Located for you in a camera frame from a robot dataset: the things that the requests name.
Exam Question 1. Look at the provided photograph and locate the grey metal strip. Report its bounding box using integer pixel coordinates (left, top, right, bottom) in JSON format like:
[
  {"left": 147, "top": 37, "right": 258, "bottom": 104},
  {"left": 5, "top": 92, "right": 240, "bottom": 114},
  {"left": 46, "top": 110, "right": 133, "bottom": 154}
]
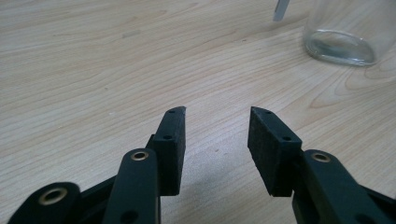
[{"left": 272, "top": 0, "right": 291, "bottom": 22}]

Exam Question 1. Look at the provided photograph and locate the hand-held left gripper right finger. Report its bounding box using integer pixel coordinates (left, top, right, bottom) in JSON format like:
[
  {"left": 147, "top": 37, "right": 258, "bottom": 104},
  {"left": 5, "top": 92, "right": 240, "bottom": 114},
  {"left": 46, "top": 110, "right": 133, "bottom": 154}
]
[{"left": 247, "top": 105, "right": 304, "bottom": 198}]

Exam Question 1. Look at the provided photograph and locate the clear glass jar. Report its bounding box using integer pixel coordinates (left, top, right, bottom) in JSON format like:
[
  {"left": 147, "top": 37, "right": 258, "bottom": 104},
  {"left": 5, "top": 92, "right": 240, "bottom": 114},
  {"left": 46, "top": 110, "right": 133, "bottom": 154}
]
[{"left": 302, "top": 0, "right": 396, "bottom": 67}]

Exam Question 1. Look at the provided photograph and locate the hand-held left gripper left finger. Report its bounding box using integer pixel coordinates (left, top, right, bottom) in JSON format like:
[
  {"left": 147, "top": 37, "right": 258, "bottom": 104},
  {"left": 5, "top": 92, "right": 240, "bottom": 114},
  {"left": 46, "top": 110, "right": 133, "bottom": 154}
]
[{"left": 145, "top": 105, "right": 188, "bottom": 197}]

